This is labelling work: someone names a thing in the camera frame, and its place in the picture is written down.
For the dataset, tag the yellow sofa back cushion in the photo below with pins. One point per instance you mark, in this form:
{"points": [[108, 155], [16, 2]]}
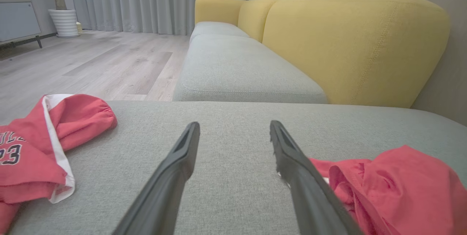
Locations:
{"points": [[253, 18], [346, 49]]}

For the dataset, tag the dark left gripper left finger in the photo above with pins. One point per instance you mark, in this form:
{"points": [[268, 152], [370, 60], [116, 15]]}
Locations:
{"points": [[164, 191]]}

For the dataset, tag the red white-striped basketball shorts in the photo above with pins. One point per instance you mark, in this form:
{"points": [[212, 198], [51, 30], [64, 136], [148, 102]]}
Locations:
{"points": [[33, 162]]}

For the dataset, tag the grey pleated curtain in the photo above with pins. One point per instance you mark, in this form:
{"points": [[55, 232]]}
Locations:
{"points": [[153, 1]]}

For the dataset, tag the white ribbed plant pot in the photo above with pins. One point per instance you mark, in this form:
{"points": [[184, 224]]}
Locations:
{"points": [[65, 23]]}

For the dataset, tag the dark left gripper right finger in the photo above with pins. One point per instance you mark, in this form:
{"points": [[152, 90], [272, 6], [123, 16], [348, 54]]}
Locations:
{"points": [[313, 198]]}

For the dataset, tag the red basketball jersey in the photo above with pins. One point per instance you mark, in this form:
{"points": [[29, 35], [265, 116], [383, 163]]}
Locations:
{"points": [[408, 191]]}

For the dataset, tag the pale low cabinet dark legs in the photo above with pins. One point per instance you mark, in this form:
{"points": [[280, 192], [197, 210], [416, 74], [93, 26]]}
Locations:
{"points": [[18, 21]]}

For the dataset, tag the small yellowish floor object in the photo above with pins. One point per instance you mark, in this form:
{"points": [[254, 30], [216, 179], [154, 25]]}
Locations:
{"points": [[78, 27]]}

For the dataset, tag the wide grey chaise cushion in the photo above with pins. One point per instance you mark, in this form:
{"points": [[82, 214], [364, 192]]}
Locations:
{"points": [[233, 136]]}

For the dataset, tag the grey sofa seat cushion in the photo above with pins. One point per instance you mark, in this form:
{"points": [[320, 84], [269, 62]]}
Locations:
{"points": [[215, 29], [237, 70]]}

